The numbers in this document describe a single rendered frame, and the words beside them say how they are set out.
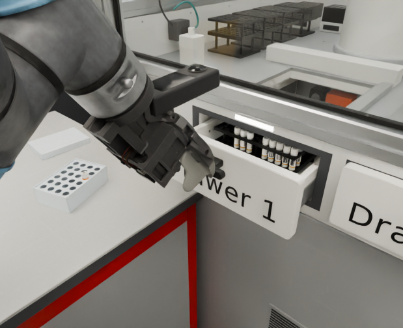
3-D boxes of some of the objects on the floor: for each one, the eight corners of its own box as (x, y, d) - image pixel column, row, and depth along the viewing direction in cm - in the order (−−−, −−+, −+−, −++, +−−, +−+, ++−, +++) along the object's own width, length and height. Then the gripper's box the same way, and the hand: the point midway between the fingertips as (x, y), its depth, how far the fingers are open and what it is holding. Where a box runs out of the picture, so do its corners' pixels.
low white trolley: (32, 574, 79) (-147, 420, 38) (-59, 381, 114) (-203, 193, 73) (202, 373, 116) (203, 187, 75) (94, 274, 150) (55, 110, 110)
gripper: (62, 115, 39) (154, 191, 56) (123, 147, 33) (206, 222, 50) (108, 58, 41) (183, 149, 58) (174, 78, 35) (237, 173, 52)
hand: (201, 164), depth 54 cm, fingers closed on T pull, 3 cm apart
